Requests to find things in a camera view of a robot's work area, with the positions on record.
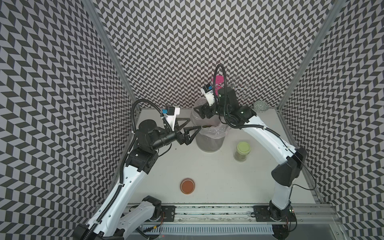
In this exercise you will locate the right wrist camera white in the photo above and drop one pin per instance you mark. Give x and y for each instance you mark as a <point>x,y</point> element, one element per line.
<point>207,91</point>

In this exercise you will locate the clear plastic bin liner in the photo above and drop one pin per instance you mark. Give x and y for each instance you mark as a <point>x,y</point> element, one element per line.
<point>213,129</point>

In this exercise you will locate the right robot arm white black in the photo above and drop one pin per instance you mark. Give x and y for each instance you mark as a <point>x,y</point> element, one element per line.
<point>224,104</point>

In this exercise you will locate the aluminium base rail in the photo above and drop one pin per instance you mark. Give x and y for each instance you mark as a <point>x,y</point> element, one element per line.
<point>303,222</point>

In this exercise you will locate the glass jar of mung beans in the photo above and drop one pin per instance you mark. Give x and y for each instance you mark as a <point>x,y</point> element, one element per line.
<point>194,115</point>

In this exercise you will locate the silver wire glass rack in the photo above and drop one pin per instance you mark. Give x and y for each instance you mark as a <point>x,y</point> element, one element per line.
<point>242,89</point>

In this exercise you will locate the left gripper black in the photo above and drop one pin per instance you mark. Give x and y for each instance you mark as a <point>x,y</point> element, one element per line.
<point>185,138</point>

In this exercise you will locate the grey mesh trash bin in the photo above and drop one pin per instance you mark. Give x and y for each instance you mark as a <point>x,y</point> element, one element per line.
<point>207,144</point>

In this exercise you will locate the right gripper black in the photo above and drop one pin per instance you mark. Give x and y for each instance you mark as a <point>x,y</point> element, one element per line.
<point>207,108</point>

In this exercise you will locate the brown jar lid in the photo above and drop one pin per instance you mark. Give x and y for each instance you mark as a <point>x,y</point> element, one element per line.
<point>187,186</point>

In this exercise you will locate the green jar lid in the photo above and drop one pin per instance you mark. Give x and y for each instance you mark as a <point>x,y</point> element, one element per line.
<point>243,148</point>

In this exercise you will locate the pink plastic wine glass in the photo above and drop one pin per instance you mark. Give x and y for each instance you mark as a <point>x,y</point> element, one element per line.
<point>219,83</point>

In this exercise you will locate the glass jar with beans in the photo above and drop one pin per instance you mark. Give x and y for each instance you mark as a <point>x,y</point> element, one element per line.
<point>241,156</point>

